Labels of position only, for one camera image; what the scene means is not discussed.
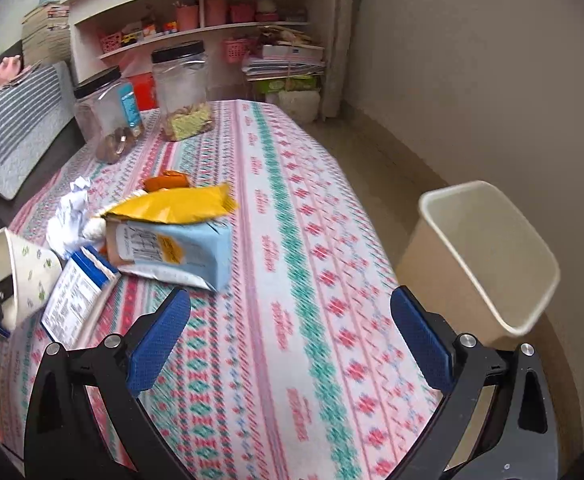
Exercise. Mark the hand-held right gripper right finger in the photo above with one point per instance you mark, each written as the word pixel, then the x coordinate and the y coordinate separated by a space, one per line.
pixel 419 340

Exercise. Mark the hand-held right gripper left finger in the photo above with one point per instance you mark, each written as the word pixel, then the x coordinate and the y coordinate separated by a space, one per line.
pixel 159 340

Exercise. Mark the white patterned paper cup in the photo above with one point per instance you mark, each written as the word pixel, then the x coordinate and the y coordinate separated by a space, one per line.
pixel 29 270

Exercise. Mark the cream plastic waste bin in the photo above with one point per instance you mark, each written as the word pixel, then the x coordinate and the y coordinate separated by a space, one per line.
pixel 477 260

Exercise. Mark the blue and white carton box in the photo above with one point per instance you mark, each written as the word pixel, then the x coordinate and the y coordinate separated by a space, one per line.
pixel 74 295

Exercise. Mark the light blue snack bag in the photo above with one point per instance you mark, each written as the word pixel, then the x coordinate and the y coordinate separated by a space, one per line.
pixel 171 250

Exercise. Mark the crumpled white paper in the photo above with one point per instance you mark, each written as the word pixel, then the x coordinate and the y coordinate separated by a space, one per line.
pixel 69 215

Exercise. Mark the yellow snack bag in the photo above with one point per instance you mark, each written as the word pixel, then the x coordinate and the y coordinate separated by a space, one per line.
pixel 171 205

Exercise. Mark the orange snack wrapper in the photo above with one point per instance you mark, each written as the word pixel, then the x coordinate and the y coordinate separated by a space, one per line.
pixel 166 180

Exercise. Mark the pink green patterned tablecloth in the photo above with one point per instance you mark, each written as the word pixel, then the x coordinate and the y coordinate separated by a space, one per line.
pixel 292 240

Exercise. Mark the grey quilted cover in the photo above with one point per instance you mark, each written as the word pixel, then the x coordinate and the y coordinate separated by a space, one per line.
pixel 16 120

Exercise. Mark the clear jar with blue label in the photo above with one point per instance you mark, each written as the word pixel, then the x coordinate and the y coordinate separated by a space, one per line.
pixel 106 115

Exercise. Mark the pink plush toy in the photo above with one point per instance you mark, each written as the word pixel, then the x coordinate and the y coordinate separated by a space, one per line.
pixel 9 70

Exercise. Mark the red box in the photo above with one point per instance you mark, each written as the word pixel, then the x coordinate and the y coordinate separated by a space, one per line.
pixel 144 91

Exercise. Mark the clear jar with yellow snacks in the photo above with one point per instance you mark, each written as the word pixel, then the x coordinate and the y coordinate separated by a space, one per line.
pixel 181 90

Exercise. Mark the white plastic bag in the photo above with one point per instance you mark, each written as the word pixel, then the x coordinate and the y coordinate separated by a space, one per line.
pixel 299 105

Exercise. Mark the pink plastic basket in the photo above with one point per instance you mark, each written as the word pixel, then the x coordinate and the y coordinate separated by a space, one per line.
pixel 110 43
pixel 235 50
pixel 242 12

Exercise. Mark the green tissue box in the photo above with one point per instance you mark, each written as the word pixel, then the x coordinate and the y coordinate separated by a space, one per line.
pixel 287 84

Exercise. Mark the stack of papers and books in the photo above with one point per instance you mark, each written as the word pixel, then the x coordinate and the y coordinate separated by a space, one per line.
pixel 284 57

